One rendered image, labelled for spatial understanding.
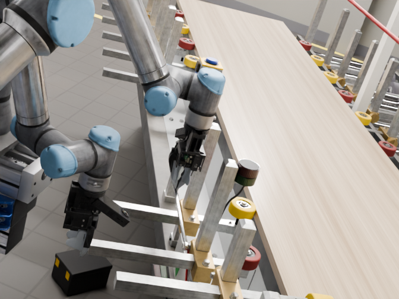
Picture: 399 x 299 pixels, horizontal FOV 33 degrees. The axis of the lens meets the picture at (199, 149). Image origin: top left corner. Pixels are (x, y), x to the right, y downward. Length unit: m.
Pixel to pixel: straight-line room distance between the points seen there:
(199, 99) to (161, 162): 0.86
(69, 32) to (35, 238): 2.02
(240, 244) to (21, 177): 0.59
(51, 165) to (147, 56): 0.34
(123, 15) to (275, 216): 0.81
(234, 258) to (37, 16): 0.69
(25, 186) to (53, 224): 1.58
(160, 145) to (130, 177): 1.17
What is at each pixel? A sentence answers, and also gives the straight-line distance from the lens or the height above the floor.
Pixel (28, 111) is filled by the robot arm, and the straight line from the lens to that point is 1.56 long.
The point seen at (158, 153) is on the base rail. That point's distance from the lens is 2.64.
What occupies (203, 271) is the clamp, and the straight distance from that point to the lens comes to 1.79.
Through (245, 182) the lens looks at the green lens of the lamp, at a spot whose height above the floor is 1.11.
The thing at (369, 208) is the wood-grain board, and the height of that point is 0.90.
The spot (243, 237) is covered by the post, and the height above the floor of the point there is 1.10.
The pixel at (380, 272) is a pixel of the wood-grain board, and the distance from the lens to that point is 2.02.
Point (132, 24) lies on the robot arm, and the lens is 1.59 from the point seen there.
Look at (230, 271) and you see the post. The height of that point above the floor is 1.00.
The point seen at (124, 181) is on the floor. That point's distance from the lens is 3.81.
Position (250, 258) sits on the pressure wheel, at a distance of 1.82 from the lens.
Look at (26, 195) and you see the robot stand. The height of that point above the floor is 0.93.
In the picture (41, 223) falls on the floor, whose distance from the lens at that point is 3.32.
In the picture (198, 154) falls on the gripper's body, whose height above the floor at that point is 1.10.
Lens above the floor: 1.88
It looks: 25 degrees down
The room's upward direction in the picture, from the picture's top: 18 degrees clockwise
